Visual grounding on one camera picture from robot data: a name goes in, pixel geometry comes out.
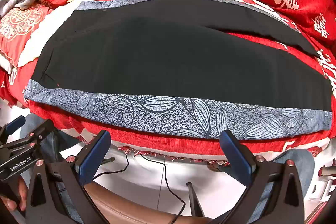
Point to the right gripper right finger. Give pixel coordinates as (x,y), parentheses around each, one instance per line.
(285,203)

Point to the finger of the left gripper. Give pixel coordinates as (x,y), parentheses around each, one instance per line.
(11,128)
(28,146)

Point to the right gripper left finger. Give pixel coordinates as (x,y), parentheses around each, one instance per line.
(44,201)

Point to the black pants with patterned trim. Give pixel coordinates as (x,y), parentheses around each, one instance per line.
(184,67)

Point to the person's left hand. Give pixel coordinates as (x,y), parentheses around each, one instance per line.
(20,196)

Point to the person's jeans leg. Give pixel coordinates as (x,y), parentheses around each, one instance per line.
(304,163)

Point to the red bed cover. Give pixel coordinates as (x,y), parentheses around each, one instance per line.
(15,80)

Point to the brown leather seat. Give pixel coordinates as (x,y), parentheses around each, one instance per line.
(117,209)

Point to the cream towel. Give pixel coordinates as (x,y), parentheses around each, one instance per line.
(49,25)

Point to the red embroidered pillow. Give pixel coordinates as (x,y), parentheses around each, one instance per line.
(17,27)

